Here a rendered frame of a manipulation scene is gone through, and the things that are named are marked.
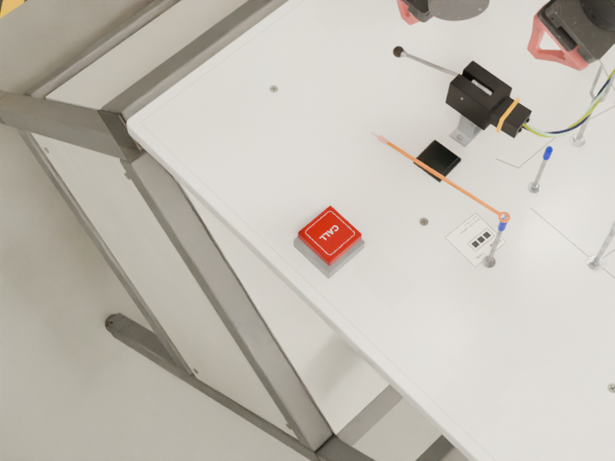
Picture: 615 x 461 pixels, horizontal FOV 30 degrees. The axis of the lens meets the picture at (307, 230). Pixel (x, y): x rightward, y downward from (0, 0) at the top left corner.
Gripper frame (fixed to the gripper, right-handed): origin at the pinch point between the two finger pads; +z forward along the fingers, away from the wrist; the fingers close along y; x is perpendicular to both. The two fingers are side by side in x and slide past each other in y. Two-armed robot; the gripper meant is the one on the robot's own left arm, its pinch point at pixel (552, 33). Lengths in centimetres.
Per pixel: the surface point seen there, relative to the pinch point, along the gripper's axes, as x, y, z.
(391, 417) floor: -63, 14, 165
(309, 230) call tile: 0.5, -24.4, 21.6
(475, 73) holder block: 0.6, 0.4, 15.7
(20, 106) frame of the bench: 38, -23, 78
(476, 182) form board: -9.0, -5.6, 21.1
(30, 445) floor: -6, -52, 144
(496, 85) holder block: -1.9, 0.7, 14.6
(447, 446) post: -36, -21, 48
